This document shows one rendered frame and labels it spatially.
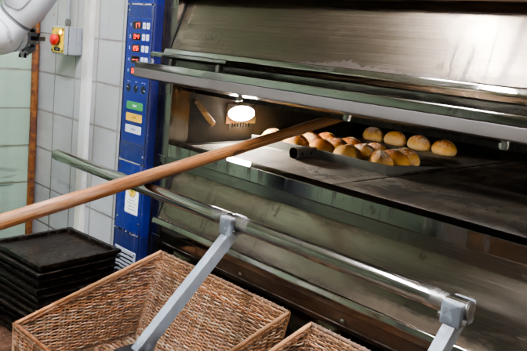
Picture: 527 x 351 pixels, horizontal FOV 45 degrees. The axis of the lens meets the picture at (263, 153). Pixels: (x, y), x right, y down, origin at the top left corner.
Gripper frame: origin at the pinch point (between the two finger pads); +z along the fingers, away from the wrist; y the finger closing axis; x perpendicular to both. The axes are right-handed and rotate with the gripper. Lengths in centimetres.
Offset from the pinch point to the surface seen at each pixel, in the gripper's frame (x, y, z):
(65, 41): 5.8, 0.1, 11.8
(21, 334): 21, 74, -65
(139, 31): 36.6, -5.4, -14.0
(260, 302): 82, 62, -59
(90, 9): 14.6, -11.6, 10.0
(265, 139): 79, 20, -50
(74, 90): 7.4, 18.1, 19.8
